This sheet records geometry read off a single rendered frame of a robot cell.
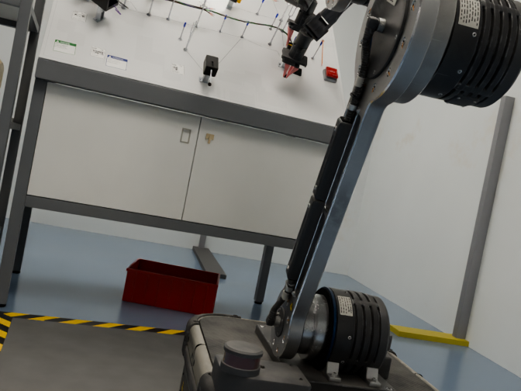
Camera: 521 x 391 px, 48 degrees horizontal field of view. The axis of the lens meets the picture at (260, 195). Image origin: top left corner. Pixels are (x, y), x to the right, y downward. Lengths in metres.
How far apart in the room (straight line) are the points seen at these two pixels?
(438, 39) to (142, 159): 1.48
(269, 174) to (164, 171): 0.41
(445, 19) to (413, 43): 0.06
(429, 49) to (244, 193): 1.48
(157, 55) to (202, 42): 0.22
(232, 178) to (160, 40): 0.59
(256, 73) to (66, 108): 0.74
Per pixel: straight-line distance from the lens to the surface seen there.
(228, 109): 2.21
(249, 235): 2.30
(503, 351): 2.93
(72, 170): 2.18
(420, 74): 0.90
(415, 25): 0.87
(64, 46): 2.22
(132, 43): 2.30
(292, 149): 2.32
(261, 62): 2.44
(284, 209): 2.33
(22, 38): 2.16
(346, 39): 4.73
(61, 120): 2.18
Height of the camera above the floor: 0.61
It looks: 2 degrees down
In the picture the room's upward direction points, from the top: 11 degrees clockwise
